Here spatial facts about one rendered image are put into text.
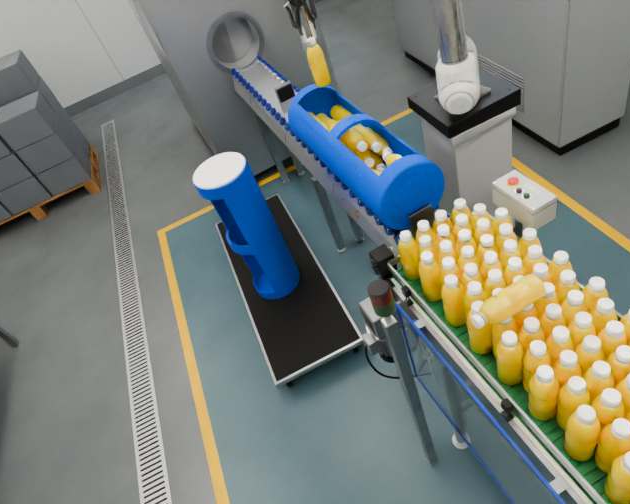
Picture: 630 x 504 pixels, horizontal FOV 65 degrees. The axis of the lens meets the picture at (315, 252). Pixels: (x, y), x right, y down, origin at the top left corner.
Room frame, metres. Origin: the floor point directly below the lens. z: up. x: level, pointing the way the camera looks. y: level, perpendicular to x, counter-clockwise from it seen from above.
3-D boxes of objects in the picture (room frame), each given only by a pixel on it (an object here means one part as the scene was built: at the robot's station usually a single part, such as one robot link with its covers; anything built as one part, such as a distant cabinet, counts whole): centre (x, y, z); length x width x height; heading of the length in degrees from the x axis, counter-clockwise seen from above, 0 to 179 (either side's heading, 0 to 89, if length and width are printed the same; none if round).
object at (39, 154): (4.71, 2.30, 0.59); 1.20 x 0.80 x 1.19; 95
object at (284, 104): (2.63, -0.19, 1.00); 0.10 x 0.04 x 0.15; 100
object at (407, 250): (1.18, -0.31, 1.00); 0.07 x 0.07 x 0.19
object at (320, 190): (2.34, -0.17, 0.31); 0.06 x 0.06 x 0.63; 10
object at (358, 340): (2.24, 0.27, 0.08); 1.50 x 0.52 x 0.15; 5
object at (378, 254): (1.24, -0.22, 0.95); 0.10 x 0.07 x 0.10; 100
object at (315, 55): (2.10, -0.33, 1.36); 0.07 x 0.07 x 0.19
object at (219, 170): (2.16, 0.28, 1.03); 0.28 x 0.28 x 0.01
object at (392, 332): (0.88, -0.12, 0.55); 0.04 x 0.04 x 1.10; 10
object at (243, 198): (2.16, 0.28, 0.59); 0.28 x 0.28 x 0.88
